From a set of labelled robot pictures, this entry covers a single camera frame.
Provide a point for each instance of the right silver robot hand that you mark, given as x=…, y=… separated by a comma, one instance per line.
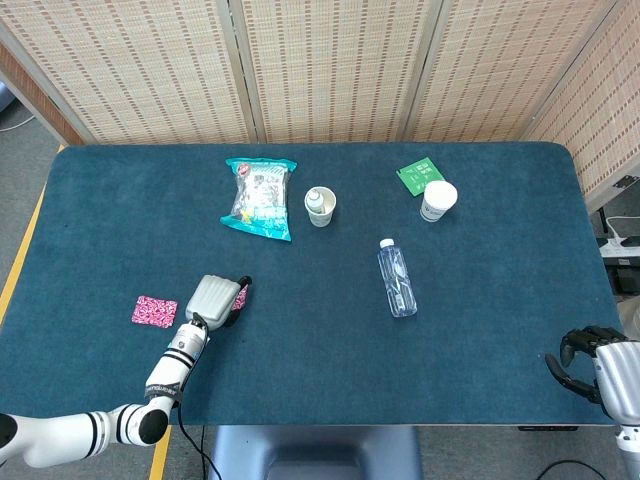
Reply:
x=620, y=380

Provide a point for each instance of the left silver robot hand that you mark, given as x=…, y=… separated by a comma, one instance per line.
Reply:
x=212, y=300

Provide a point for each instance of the pink patterned pouch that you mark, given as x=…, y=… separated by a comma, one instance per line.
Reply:
x=155, y=311
x=241, y=298

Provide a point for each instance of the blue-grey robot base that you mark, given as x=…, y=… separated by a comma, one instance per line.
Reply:
x=315, y=450

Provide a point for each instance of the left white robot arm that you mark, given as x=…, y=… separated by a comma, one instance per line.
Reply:
x=170, y=370

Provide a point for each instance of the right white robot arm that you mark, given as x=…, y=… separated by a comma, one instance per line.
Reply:
x=629, y=450

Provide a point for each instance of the beige fabric object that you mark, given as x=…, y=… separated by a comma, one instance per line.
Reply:
x=631, y=312

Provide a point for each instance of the black table control panel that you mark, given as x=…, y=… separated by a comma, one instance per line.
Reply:
x=545, y=428

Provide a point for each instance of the black box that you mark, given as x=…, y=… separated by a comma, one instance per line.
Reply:
x=625, y=277

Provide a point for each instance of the teal snack bag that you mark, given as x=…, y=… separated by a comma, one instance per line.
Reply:
x=260, y=200

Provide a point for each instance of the white power strip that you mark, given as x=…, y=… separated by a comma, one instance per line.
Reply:
x=620, y=246

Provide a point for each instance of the paper cup with leaf print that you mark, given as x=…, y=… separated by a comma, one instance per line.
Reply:
x=320, y=218

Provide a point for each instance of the small white drink bottle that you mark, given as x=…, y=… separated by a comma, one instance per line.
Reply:
x=315, y=199

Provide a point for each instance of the clear plastic water bottle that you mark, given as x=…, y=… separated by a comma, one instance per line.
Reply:
x=397, y=280

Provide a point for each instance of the metal screen hinge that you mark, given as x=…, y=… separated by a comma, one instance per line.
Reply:
x=624, y=182

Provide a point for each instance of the green paper packet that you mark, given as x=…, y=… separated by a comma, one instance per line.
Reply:
x=415, y=175

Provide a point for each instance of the white paper cup blue logo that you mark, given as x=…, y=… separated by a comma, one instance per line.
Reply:
x=437, y=197

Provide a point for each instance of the beige woven screen panel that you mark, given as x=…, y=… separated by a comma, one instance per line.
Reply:
x=610, y=115
x=500, y=65
x=125, y=65
x=330, y=65

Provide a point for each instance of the reddish woven screen panel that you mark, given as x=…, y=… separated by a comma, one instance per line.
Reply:
x=25, y=82

